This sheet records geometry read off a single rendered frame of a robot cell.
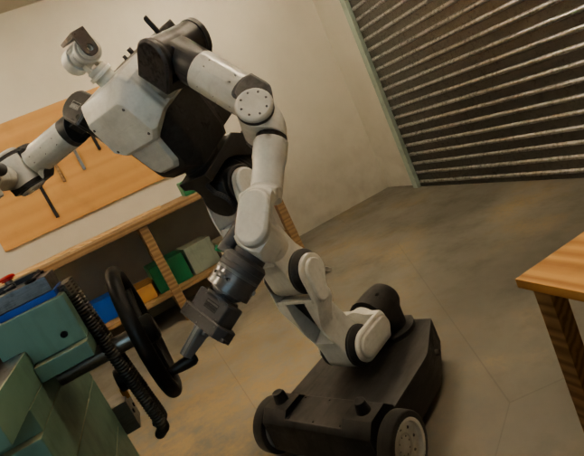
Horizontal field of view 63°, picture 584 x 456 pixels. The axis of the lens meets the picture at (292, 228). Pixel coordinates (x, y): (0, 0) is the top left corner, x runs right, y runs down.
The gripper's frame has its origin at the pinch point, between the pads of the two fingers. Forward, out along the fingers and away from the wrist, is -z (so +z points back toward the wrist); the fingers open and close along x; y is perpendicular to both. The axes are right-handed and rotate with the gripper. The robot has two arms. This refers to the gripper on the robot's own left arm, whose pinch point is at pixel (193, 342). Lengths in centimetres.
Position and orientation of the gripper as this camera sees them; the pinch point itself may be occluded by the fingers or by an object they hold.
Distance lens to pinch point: 92.9
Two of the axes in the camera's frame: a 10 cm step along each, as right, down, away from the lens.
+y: -4.2, -3.8, -8.2
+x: -7.3, -3.9, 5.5
